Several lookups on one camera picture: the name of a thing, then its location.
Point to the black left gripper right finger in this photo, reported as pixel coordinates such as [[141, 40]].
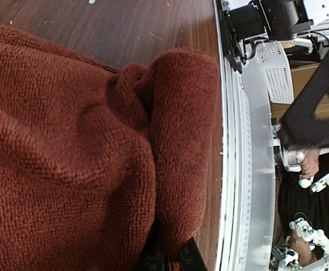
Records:
[[190, 258]]

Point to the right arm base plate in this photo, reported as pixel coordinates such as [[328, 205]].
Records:
[[230, 45]]

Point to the operator hand lower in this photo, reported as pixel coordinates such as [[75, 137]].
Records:
[[305, 254]]

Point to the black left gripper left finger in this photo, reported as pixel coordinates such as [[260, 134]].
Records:
[[152, 257]]

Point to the aluminium front rail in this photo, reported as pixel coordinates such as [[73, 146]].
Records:
[[247, 198]]

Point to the operator hand upper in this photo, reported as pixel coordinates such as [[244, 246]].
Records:
[[310, 164]]

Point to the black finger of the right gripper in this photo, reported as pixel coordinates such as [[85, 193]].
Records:
[[300, 129]]

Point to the white perforated metal box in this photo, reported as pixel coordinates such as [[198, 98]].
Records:
[[276, 70]]

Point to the rust brown towel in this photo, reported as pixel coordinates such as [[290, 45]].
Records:
[[89, 154]]

